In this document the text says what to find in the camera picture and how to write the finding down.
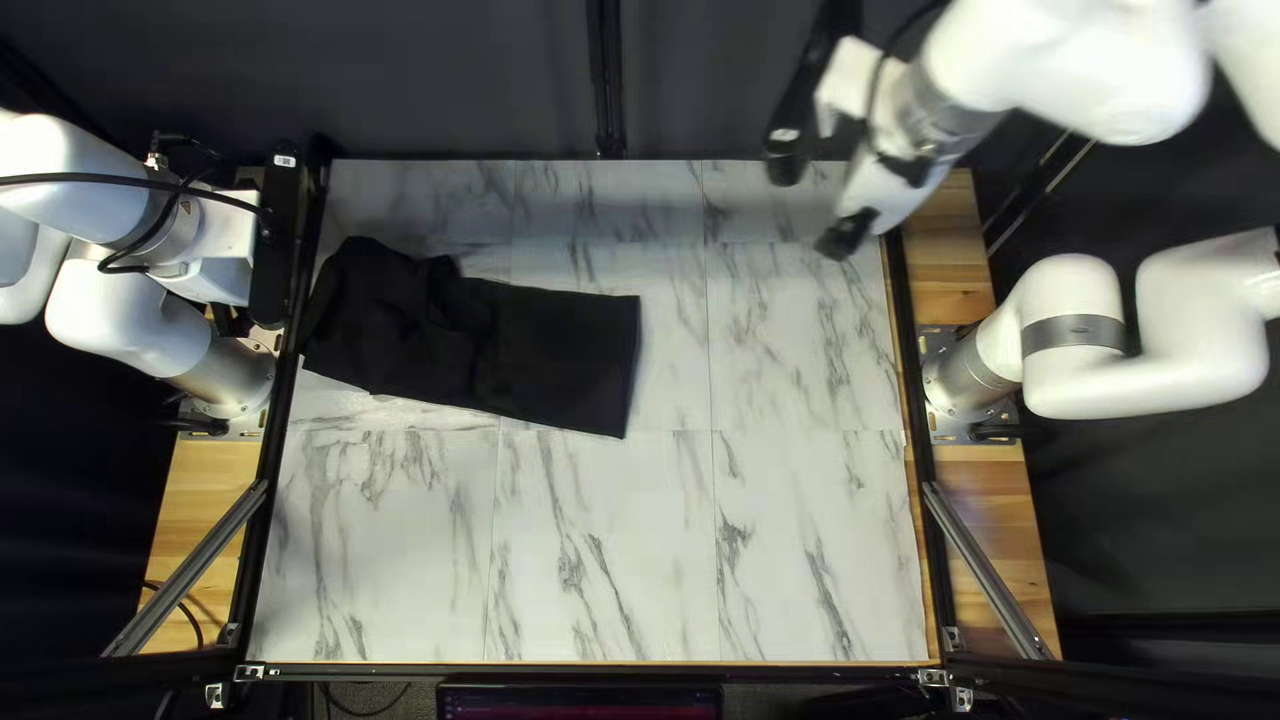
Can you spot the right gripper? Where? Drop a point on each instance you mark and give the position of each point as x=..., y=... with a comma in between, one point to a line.
x=885, y=190

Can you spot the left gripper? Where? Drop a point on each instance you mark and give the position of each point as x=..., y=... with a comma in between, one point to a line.
x=220, y=255

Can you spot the black t-shirt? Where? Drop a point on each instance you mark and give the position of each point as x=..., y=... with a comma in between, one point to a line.
x=480, y=340

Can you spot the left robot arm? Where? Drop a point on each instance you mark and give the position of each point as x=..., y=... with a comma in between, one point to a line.
x=110, y=310

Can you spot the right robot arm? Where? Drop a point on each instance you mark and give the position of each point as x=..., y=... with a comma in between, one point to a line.
x=1150, y=330

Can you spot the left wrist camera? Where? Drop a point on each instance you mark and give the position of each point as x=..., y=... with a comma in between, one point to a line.
x=278, y=250

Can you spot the black frame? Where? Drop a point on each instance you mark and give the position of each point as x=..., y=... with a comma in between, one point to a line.
x=600, y=671

